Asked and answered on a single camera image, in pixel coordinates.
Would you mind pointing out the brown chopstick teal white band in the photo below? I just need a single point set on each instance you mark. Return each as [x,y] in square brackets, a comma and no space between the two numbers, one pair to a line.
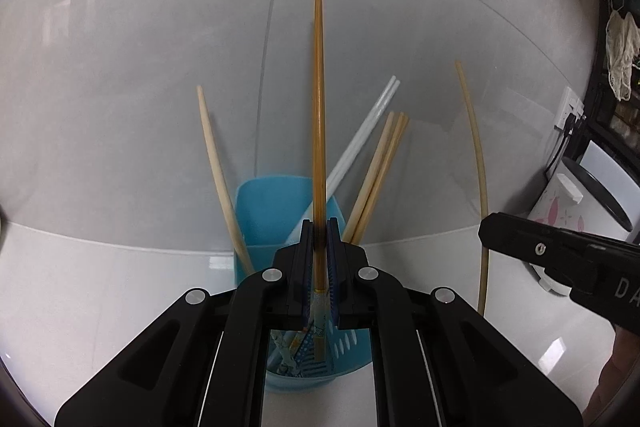
[318,107]

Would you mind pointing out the brown chopstick blue dotted end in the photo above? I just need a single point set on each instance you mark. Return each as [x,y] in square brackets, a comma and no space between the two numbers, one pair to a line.
[383,177]

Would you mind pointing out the blue plastic utensil holder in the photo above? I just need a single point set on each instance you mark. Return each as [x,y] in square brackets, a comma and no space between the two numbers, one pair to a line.
[265,207]

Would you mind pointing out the pale chopstick pink print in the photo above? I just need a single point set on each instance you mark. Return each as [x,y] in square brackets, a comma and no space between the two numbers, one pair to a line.
[220,187]
[483,182]

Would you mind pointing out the brown chopstick white blue band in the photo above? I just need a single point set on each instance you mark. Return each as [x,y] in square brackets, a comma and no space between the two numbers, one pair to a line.
[375,177]

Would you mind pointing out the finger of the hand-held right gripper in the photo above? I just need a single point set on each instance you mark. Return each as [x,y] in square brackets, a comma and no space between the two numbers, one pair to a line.
[530,247]

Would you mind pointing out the white plastic chopstick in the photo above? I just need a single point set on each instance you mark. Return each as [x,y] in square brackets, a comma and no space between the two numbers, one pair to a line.
[369,135]
[362,130]

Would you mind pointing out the white mesh cloth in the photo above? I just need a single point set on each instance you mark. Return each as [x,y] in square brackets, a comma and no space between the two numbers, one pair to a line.
[620,52]

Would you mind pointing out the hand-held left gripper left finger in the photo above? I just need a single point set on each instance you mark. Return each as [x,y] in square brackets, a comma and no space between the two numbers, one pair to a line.
[240,332]

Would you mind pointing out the white flowered rice cooker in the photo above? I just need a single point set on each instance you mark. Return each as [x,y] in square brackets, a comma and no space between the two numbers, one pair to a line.
[575,207]

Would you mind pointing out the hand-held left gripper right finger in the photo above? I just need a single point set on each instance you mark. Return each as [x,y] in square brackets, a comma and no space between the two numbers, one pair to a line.
[400,332]

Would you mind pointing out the person's right forearm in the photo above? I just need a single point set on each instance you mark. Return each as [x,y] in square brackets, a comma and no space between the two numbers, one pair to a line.
[617,377]

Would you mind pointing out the white wall socket with plug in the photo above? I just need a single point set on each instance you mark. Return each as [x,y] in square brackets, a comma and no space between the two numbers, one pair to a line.
[570,107]

